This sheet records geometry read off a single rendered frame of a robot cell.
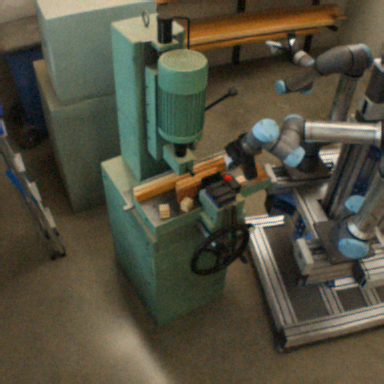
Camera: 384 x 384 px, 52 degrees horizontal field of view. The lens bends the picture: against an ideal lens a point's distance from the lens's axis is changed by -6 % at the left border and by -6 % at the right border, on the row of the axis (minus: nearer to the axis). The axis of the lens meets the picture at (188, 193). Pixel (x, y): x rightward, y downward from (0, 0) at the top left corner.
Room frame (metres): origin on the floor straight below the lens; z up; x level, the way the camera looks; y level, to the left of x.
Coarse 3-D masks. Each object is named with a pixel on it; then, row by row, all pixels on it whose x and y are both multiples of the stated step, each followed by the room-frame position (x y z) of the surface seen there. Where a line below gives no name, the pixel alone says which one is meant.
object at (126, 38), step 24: (120, 24) 1.57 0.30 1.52; (120, 48) 1.51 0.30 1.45; (120, 72) 1.52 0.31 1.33; (120, 96) 1.54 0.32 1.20; (120, 120) 1.55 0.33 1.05; (144, 120) 1.42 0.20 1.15; (120, 144) 1.58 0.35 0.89; (144, 144) 1.42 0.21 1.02; (144, 168) 1.42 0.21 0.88; (168, 168) 1.49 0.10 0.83
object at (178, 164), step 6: (168, 144) 1.37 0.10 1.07; (168, 150) 1.34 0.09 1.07; (168, 156) 1.33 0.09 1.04; (174, 156) 1.30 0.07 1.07; (186, 156) 1.30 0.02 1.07; (168, 162) 1.32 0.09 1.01; (174, 162) 1.28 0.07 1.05; (180, 162) 1.26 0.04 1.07; (186, 162) 1.27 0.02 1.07; (192, 162) 1.29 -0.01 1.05; (174, 168) 1.28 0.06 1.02; (180, 168) 1.26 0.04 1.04; (192, 168) 1.29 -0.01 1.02; (180, 174) 1.26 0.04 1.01
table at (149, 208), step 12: (264, 180) 1.36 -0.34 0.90; (168, 192) 1.26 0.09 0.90; (240, 192) 1.29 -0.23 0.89; (252, 192) 1.33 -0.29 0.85; (144, 204) 1.18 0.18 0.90; (156, 204) 1.18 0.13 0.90; (168, 204) 1.19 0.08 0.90; (180, 204) 1.19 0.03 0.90; (144, 216) 1.14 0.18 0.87; (156, 216) 1.12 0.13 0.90; (180, 216) 1.13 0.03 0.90; (192, 216) 1.16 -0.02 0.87; (204, 216) 1.16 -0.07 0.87; (240, 216) 1.18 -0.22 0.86; (156, 228) 1.07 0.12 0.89; (168, 228) 1.09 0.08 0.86; (216, 228) 1.11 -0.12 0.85
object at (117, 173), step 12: (120, 156) 1.59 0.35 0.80; (192, 156) 1.62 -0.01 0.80; (108, 168) 1.50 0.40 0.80; (120, 168) 1.50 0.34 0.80; (108, 180) 1.46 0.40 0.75; (120, 180) 1.42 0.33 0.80; (132, 180) 1.42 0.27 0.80; (120, 192) 1.34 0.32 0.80; (132, 216) 1.23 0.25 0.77; (144, 228) 1.13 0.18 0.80; (192, 228) 1.16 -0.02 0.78; (144, 240) 1.13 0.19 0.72; (168, 240) 1.09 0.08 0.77; (180, 240) 1.13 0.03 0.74; (156, 252) 1.06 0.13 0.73
